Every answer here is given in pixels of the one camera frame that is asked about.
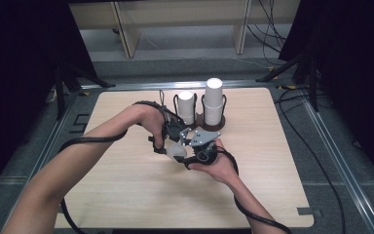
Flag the dark brown double cup holder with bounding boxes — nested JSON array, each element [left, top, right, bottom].
[[172, 92, 228, 133]]

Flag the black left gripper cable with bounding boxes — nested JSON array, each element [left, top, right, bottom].
[[57, 90, 179, 234]]

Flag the beige wooden furniture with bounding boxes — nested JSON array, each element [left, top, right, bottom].
[[69, 0, 302, 59]]

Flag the bundle of black cables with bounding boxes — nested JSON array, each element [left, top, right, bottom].
[[245, 0, 288, 66]]

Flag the short stack of white cups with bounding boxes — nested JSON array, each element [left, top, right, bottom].
[[177, 90, 197, 127]]

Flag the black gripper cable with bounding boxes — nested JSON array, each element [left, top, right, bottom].
[[216, 145, 294, 234], [57, 90, 179, 234]]

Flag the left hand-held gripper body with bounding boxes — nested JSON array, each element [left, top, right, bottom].
[[162, 109, 193, 146]]

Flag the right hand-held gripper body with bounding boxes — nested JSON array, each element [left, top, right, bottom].
[[187, 130, 222, 167]]

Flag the dark curtain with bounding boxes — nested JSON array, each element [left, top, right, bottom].
[[278, 0, 374, 193], [0, 0, 99, 204]]

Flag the tall stack of white cups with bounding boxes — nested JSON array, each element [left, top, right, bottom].
[[203, 77, 225, 127]]

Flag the person's left hand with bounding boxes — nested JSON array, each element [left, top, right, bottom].
[[135, 104, 168, 151]]

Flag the long black floor cable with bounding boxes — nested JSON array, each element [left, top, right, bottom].
[[273, 87, 348, 234]]

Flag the single translucent white cup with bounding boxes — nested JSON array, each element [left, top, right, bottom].
[[166, 140, 190, 164]]

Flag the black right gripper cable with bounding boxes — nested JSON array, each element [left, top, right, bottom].
[[216, 145, 294, 234]]

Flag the black metal stand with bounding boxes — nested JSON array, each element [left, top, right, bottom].
[[255, 45, 319, 113], [54, 61, 117, 122]]

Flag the metal floor rail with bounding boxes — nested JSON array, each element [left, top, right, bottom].
[[80, 79, 274, 93], [300, 97, 374, 234], [0, 92, 83, 234]]

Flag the person's right hand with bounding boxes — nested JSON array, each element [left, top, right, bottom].
[[187, 138, 239, 187]]

